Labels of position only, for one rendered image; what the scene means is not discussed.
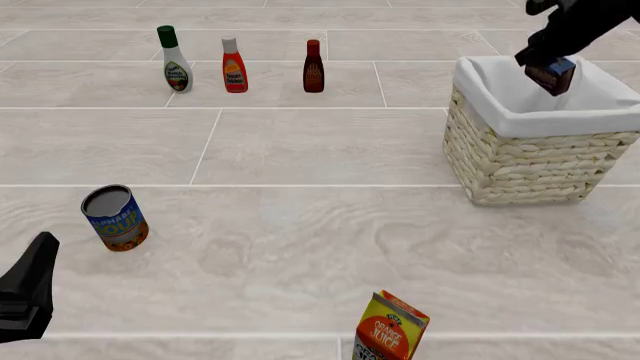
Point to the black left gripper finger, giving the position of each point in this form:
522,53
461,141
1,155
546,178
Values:
32,272

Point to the green-capped white dressing bottle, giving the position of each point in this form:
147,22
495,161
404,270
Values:
176,63

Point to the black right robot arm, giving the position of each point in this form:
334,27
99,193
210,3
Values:
595,22

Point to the red ketchup bottle grey cap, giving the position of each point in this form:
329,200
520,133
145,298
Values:
234,71

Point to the orange juice carton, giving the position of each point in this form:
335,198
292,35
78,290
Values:
392,330

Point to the pale woven wicker basket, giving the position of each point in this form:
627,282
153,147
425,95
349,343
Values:
530,168

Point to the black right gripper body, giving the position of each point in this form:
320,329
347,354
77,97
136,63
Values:
540,50

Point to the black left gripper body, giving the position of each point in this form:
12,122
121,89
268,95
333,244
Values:
22,317

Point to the dark brown barbecue sauce bottle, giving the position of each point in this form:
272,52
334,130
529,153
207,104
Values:
313,71

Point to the alphabet soup tin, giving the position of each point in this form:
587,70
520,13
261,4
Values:
117,221

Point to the white cloth basket liner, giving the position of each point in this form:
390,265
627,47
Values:
505,101

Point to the brown chocolate pudding box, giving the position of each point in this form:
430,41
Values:
552,77

